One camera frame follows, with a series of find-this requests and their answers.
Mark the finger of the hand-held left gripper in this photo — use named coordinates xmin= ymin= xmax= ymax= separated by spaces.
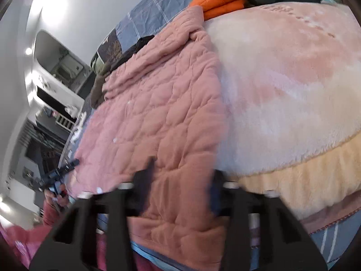
xmin=56 ymin=159 xmax=81 ymax=175

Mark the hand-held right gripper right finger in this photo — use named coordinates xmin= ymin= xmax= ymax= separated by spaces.
xmin=209 ymin=169 xmax=329 ymax=271

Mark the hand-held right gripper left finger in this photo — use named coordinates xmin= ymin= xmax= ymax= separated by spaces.
xmin=29 ymin=156 xmax=156 ymax=271

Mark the pink quilted jacket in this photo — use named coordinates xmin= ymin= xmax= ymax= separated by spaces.
xmin=68 ymin=6 xmax=229 ymax=269

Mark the black puffer jacket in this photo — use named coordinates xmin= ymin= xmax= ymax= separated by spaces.
xmin=111 ymin=35 xmax=155 ymax=72

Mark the person's left hand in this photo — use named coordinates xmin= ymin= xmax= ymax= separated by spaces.
xmin=44 ymin=185 xmax=72 ymax=213

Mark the white slatted rack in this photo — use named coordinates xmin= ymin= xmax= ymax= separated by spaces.
xmin=56 ymin=112 xmax=77 ymax=132

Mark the brown garment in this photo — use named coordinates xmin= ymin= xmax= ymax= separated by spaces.
xmin=90 ymin=72 xmax=114 ymax=109

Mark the olive green pillow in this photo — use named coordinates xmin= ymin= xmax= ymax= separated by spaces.
xmin=90 ymin=53 xmax=109 ymax=75

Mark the blue striped bed sheet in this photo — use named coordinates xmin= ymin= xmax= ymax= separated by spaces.
xmin=306 ymin=217 xmax=359 ymax=264

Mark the pink printed fleece blanket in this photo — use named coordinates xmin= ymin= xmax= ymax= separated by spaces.
xmin=203 ymin=1 xmax=361 ymax=229

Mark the dark tree print cloth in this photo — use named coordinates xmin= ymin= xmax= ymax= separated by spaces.
xmin=97 ymin=30 xmax=124 ymax=66

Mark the blue plaid quilt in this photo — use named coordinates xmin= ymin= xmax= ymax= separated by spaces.
xmin=113 ymin=0 xmax=246 ymax=52

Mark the orange puffer jacket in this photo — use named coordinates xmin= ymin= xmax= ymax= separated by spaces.
xmin=188 ymin=0 xmax=248 ymax=21

